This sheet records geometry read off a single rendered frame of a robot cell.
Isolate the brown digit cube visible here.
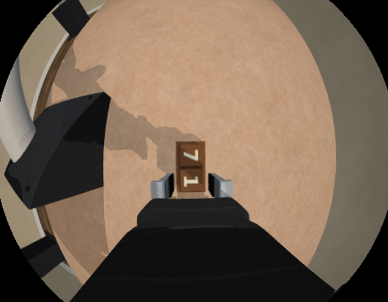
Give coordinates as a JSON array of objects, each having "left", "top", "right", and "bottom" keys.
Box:
[
  {"left": 179, "top": 168, "right": 202, "bottom": 192},
  {"left": 179, "top": 143, "right": 202, "bottom": 167}
]

